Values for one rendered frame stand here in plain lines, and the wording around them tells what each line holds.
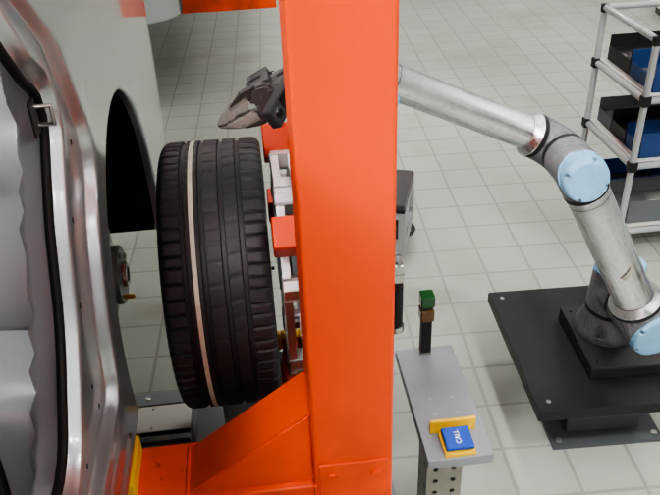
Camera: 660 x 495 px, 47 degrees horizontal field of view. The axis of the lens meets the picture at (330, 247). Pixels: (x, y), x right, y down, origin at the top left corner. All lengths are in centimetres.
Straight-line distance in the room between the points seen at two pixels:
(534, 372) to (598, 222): 64
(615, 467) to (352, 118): 180
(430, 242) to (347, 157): 246
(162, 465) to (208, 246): 48
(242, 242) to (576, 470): 145
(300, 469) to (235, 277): 42
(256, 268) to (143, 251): 212
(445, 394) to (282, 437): 73
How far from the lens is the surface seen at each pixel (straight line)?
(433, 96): 186
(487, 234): 370
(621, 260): 214
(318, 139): 115
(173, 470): 170
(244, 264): 161
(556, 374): 249
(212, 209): 164
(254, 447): 156
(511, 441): 268
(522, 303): 275
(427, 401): 212
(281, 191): 170
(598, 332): 255
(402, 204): 322
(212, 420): 243
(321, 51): 110
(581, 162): 191
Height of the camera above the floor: 193
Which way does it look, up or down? 33 degrees down
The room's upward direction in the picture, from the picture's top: 2 degrees counter-clockwise
